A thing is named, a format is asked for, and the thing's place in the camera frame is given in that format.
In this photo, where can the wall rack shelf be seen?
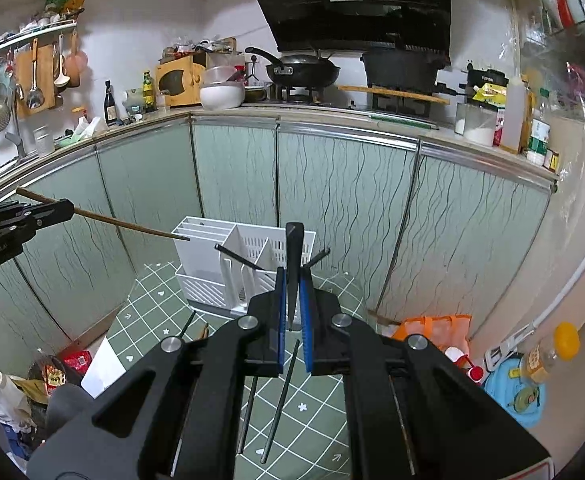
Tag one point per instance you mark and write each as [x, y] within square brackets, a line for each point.
[22, 40]

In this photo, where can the dark sauce bottle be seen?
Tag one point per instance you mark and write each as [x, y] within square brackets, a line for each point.
[111, 110]

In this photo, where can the black wok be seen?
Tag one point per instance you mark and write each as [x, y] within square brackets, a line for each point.
[302, 70]

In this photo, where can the green label bottle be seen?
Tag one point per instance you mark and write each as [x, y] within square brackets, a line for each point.
[540, 135]

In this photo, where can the hanging wooden cutting board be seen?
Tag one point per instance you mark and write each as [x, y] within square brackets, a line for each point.
[22, 90]

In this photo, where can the pink hanging paddle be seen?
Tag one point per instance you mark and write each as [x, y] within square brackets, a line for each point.
[76, 67]

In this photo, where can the green kitchen cabinet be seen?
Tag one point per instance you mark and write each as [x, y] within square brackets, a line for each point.
[322, 185]

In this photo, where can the yellow microwave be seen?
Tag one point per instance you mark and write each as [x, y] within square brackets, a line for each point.
[177, 82]

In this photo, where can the metal faucet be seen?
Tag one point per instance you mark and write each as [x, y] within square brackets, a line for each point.
[16, 145]

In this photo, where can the translucent cup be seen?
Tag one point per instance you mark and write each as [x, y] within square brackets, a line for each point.
[44, 142]

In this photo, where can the metal slotted spatula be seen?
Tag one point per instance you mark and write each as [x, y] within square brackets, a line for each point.
[35, 97]

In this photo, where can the red snack packet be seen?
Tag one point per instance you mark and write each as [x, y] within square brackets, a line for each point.
[55, 377]

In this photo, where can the yellow lid jar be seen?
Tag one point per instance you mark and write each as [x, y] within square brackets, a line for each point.
[547, 355]

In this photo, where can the green glass jar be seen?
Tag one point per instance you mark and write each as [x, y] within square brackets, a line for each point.
[135, 102]

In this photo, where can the plastic covered shelf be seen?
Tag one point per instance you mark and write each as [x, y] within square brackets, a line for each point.
[552, 35]

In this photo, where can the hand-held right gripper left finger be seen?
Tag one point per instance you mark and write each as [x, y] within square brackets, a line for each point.
[281, 320]

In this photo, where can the gas stove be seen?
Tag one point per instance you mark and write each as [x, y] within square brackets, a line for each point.
[322, 100]

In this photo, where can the small yellow jar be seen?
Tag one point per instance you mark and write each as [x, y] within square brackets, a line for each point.
[552, 160]

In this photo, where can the black range hood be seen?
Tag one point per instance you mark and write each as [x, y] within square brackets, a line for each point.
[347, 0]

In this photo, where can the large white bowl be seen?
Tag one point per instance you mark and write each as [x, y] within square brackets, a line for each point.
[222, 97]

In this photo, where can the yellow snack bag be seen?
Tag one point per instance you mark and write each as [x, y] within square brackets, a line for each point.
[490, 96]

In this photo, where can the white plastic utensil holder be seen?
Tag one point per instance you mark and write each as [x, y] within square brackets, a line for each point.
[197, 255]

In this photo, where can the black kitchen appliance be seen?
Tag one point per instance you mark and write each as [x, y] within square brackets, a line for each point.
[487, 79]

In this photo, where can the glass jar of white powder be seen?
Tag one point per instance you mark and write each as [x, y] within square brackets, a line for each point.
[480, 132]

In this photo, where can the white squeeze bottle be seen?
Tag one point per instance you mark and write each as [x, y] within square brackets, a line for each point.
[513, 120]

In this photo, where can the black cast iron pot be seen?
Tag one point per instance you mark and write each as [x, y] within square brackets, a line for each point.
[402, 70]

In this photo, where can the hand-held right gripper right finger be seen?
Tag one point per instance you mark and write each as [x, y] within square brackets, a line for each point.
[305, 320]

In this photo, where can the long wooden board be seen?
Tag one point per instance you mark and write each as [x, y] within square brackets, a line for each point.
[392, 94]

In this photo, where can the orange bag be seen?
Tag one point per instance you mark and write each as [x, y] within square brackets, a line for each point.
[432, 330]

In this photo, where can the white pipe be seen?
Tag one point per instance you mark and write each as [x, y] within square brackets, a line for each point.
[572, 290]

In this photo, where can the white ladle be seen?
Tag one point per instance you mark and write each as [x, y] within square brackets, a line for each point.
[61, 77]

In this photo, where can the green oil bottle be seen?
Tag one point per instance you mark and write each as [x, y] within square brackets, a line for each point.
[148, 95]

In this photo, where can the clear plastic container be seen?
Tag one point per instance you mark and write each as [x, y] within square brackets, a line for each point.
[220, 75]

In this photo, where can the red cap bottle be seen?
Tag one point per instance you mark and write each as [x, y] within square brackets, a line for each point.
[465, 362]

